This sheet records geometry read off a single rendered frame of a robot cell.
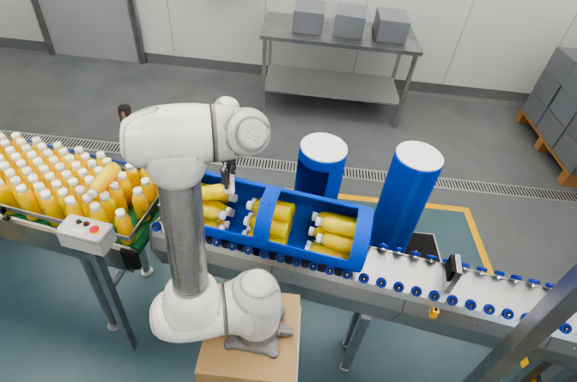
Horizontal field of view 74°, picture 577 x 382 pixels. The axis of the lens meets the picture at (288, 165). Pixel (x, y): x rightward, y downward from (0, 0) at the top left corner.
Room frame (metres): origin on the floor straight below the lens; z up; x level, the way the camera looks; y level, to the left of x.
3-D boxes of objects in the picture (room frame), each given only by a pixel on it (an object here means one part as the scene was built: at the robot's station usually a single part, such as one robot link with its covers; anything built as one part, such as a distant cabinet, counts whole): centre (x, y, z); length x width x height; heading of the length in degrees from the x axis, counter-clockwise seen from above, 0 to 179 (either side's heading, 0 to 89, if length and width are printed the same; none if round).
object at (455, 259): (1.01, -0.75, 1.00); 0.10 x 0.04 x 0.15; 170
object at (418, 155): (1.80, -0.76, 1.03); 0.28 x 0.28 x 0.01
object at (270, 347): (0.63, 0.03, 1.13); 0.22 x 0.18 x 0.06; 85
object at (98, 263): (0.98, 0.82, 0.50); 0.04 x 0.04 x 1.00; 80
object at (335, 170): (1.79, -0.20, 0.59); 0.28 x 0.28 x 0.88
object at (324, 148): (1.79, -0.20, 1.03); 0.28 x 0.28 x 0.01
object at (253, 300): (0.64, 0.06, 1.27); 0.18 x 0.16 x 0.22; 106
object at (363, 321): (0.99, -0.46, 0.31); 0.06 x 0.06 x 0.63; 80
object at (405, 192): (1.80, -0.76, 0.59); 0.28 x 0.28 x 0.88
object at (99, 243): (0.98, 0.82, 1.05); 0.20 x 0.10 x 0.10; 80
